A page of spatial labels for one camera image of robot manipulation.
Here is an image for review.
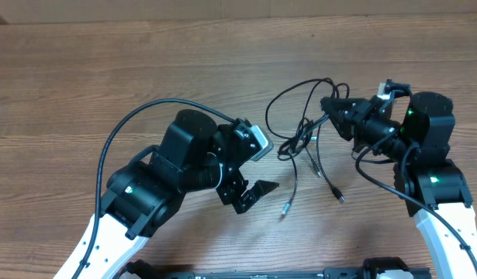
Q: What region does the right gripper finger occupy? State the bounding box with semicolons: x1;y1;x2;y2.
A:
320;97;368;115
329;115;353;140

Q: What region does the thick black USB cable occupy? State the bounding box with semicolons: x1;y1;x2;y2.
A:
264;77;351;216

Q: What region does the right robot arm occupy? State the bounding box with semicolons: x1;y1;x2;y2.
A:
320;91;477;278

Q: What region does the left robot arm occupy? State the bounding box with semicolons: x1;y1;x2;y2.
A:
56;109;278;278

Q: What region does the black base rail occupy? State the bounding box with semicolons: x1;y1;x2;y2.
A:
114;257;432;279

